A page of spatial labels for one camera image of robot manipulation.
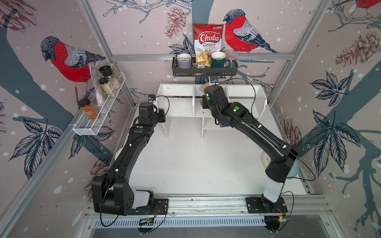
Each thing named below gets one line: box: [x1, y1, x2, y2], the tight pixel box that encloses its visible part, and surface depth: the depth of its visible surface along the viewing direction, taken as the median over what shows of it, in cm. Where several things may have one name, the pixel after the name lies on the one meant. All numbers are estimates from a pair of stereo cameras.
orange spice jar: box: [78, 98, 101, 120], surface depth 68 cm
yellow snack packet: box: [195, 49, 212, 69], surface depth 87 cm
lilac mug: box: [177, 53, 192, 69], surface depth 84 cm
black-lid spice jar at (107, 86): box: [98, 77, 116, 97], surface depth 78 cm
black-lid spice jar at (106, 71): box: [98, 65, 122, 90], surface depth 81 cm
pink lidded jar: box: [224, 49, 238, 64], surface depth 87 cm
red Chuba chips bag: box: [193, 23, 225, 57], surface depth 81 cm
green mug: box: [210, 51, 231, 68], surface depth 86 cm
